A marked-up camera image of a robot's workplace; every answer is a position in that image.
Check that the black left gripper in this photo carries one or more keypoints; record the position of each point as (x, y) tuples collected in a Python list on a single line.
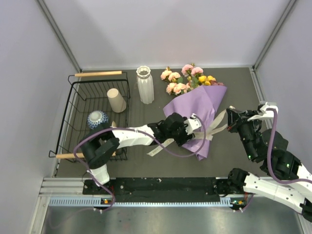
[(185, 137)]

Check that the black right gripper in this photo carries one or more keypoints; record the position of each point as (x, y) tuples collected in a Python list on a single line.
[(235, 118)]

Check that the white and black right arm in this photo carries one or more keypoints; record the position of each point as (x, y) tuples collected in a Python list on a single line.
[(292, 185)]

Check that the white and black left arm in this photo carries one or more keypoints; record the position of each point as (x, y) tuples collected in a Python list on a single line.
[(99, 145)]

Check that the white ribbed ceramic vase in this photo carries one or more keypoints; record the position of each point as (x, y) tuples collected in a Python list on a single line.
[(145, 84)]

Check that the beige paper cup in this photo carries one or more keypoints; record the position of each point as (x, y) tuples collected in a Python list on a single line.
[(117, 102)]

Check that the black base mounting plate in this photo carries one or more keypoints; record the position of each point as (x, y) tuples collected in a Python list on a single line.
[(210, 185)]

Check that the blue white patterned bowl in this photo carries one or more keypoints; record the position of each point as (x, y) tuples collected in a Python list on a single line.
[(96, 118)]

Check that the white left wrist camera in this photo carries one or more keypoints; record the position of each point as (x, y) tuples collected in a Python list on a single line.
[(192, 123)]

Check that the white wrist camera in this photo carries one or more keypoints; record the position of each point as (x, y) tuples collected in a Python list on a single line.
[(264, 111), (192, 123)]

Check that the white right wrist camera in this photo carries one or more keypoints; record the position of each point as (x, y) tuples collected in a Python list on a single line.
[(264, 111)]

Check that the black wire basket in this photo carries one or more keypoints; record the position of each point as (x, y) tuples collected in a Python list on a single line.
[(94, 98)]

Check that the grey slotted cable duct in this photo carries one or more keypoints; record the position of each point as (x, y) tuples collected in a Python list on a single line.
[(102, 202)]

